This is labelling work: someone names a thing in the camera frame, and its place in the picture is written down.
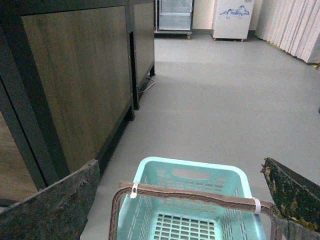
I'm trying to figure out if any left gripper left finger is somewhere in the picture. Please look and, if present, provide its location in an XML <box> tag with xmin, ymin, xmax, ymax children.
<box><xmin>0</xmin><ymin>159</ymin><xmax>100</xmax><ymax>240</ymax></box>

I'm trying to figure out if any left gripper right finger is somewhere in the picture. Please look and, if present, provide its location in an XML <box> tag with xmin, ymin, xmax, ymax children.
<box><xmin>261</xmin><ymin>157</ymin><xmax>320</xmax><ymax>240</ymax></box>

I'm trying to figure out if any brown basket handle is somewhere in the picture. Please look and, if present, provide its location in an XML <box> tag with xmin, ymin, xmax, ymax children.
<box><xmin>108</xmin><ymin>181</ymin><xmax>283</xmax><ymax>240</ymax></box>

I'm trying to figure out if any light blue plastic basket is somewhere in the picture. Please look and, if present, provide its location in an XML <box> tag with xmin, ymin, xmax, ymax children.
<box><xmin>108</xmin><ymin>156</ymin><xmax>266</xmax><ymax>240</ymax></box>

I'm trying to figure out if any dark wooden display cabinet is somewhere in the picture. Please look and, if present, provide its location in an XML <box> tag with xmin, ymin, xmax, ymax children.
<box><xmin>0</xmin><ymin>0</ymin><xmax>155</xmax><ymax>206</ymax></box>

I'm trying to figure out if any white vertical curtain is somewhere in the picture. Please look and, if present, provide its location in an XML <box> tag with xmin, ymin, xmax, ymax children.
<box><xmin>255</xmin><ymin>0</ymin><xmax>320</xmax><ymax>64</ymax></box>

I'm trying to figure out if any white chest freezer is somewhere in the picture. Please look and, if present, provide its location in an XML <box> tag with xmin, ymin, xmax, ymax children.
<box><xmin>211</xmin><ymin>0</ymin><xmax>255</xmax><ymax>41</ymax></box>

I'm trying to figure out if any glass door display fridge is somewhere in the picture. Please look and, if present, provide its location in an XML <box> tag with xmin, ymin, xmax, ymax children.
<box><xmin>153</xmin><ymin>0</ymin><xmax>195</xmax><ymax>40</ymax></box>

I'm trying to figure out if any white floor cable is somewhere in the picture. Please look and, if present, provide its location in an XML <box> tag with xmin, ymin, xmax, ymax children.
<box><xmin>138</xmin><ymin>77</ymin><xmax>156</xmax><ymax>94</ymax></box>

